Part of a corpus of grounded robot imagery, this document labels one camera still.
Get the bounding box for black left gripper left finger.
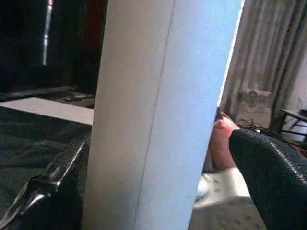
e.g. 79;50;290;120
0;138;87;230

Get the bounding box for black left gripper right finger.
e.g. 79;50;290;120
229;128;307;230

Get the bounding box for white plastic table leg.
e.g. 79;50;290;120
81;0;246;230

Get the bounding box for white patterned cloth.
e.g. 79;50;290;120
193;165;267;230

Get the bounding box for black work mat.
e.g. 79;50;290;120
0;106;93;216

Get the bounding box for black metal rack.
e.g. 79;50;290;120
279;107;307;144

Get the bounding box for white flat board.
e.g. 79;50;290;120
0;95;94;126

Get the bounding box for beige curtain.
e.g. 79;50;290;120
217;0;307;135

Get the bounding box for silver metal pole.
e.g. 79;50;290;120
41;0;53;66

